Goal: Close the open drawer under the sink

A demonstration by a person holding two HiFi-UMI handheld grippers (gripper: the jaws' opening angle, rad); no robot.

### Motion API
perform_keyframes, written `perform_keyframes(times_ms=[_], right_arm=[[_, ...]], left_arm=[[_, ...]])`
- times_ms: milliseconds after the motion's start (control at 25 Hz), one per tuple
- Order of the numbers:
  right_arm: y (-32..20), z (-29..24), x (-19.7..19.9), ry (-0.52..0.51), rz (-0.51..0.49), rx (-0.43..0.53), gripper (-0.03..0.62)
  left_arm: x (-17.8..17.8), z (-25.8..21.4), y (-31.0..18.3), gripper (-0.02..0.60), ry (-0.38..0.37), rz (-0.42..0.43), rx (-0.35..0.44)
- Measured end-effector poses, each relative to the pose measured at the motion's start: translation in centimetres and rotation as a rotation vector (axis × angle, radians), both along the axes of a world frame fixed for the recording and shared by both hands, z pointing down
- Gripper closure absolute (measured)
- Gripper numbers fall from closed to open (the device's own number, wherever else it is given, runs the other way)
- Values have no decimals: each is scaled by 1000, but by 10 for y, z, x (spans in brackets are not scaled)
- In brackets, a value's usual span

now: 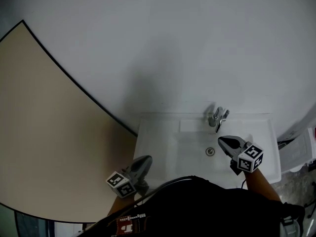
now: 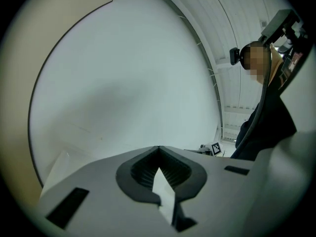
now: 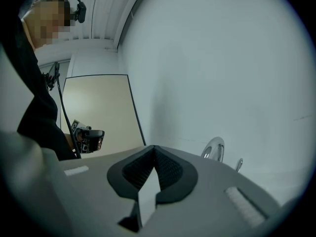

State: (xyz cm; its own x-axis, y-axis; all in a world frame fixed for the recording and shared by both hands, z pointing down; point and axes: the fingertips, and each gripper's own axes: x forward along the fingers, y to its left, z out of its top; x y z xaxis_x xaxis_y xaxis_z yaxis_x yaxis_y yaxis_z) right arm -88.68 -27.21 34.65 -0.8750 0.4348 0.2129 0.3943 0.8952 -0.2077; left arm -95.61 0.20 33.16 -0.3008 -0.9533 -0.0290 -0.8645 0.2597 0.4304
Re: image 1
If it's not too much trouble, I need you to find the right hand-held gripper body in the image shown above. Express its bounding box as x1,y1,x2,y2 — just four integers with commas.
230,141,265,176

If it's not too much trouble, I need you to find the dark framed window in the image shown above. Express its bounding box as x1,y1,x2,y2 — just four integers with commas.
14,210,54,237

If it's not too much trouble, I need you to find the beige board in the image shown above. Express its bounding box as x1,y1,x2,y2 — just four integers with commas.
0,19,138,224

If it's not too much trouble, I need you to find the white ceramic sink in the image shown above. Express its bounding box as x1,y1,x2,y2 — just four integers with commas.
132,112,282,190

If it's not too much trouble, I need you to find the person's black shirt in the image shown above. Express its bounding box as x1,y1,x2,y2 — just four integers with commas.
76,175,307,237

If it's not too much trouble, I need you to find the person's right forearm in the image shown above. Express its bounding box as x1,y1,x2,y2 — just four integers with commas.
243,168,282,202

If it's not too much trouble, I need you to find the white water dispenser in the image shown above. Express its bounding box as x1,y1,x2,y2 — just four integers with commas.
276,127,316,174

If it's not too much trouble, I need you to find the chrome faucet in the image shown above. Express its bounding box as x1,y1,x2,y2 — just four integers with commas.
202,106,231,134

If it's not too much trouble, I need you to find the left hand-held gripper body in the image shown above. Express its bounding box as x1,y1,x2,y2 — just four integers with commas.
106,168,149,199

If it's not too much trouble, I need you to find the black red chest device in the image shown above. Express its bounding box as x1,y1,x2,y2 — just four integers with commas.
115,213,149,237

